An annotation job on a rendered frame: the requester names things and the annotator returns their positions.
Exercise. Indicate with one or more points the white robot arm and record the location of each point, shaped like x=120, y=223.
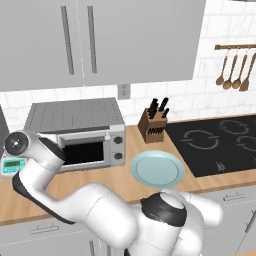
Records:
x=106, y=216

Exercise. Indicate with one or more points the black toaster oven knob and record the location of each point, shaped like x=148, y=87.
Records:
x=118, y=155
x=118, y=140

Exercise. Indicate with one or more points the toaster oven glass door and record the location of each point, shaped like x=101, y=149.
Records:
x=85, y=152

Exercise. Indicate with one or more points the silver toaster oven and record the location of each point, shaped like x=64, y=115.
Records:
x=73, y=115

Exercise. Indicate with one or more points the wooden knife block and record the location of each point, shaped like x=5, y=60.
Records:
x=151, y=128

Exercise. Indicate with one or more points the pale blue plate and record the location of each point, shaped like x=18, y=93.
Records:
x=156, y=169

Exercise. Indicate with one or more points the black hob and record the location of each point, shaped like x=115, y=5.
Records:
x=216, y=146

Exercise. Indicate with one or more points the wooden hanging spoon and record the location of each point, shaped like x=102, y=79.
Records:
x=227, y=84
x=236, y=82
x=220, y=79

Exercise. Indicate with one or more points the teal kitchen scale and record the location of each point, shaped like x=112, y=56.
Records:
x=12, y=165

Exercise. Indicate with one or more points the wooden hanging spatula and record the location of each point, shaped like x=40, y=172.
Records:
x=245, y=85

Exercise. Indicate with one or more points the dark grey appliance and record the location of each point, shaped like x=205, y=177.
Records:
x=3, y=133

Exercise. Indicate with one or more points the grey drawer front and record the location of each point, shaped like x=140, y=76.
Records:
x=238, y=196
x=20, y=233

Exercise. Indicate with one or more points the grey wall socket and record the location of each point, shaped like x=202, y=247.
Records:
x=123, y=91

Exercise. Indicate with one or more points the grey wall cupboard door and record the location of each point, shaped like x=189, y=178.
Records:
x=33, y=43
x=143, y=40

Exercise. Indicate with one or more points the wooden wall rail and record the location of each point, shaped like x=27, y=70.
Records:
x=236, y=46

